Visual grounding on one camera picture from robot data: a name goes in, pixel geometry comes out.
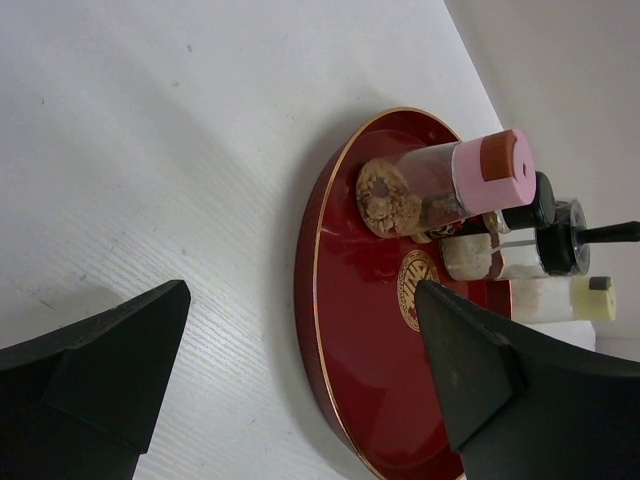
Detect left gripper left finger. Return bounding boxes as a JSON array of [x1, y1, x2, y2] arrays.
[[1, 280, 191, 479]]

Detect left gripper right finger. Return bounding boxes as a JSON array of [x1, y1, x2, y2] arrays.
[[415, 280, 639, 479]]

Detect yellow cap salt shaker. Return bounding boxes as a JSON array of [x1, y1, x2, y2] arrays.
[[510, 276, 617, 324]]

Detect black knob cap spice jar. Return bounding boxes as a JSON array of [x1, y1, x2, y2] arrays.
[[439, 199, 639, 281]]

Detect small black cap spice jar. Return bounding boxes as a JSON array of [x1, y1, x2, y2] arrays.
[[411, 171, 556, 244]]

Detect pink cap spice shaker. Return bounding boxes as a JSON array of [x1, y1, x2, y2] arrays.
[[356, 129, 536, 238]]

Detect red round tray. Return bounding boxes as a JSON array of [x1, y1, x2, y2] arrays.
[[294, 107, 510, 479]]

